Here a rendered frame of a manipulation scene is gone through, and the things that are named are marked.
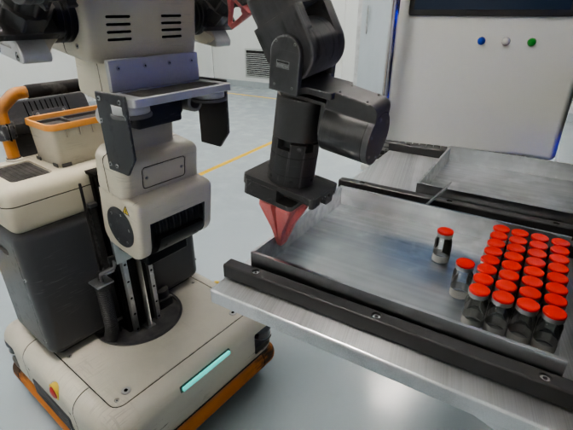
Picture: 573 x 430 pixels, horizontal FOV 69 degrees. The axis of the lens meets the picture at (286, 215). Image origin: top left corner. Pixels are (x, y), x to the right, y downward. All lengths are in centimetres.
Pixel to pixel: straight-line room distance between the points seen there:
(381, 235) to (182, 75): 58
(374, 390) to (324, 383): 17
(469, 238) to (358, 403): 98
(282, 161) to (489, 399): 31
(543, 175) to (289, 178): 63
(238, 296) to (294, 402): 105
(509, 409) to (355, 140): 28
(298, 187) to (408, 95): 89
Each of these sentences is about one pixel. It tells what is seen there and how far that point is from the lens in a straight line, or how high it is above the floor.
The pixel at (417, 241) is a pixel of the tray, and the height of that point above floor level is 88.
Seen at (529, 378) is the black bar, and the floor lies 90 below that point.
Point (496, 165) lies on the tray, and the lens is 100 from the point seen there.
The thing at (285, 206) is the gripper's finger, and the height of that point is 98.
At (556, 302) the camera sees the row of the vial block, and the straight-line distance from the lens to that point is 50.
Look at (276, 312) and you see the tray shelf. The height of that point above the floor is 88.
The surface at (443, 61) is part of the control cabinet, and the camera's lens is 133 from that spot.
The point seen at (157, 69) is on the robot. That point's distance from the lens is 95.
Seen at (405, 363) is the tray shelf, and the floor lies 88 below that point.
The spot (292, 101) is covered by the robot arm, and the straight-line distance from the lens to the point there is 46.
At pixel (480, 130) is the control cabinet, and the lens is 136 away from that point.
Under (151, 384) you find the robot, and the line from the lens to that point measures 127.
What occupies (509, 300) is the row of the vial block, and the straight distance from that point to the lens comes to 48.
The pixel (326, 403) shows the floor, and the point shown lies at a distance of 154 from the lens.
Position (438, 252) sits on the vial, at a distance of 59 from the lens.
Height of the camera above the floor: 119
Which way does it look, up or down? 26 degrees down
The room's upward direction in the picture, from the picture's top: straight up
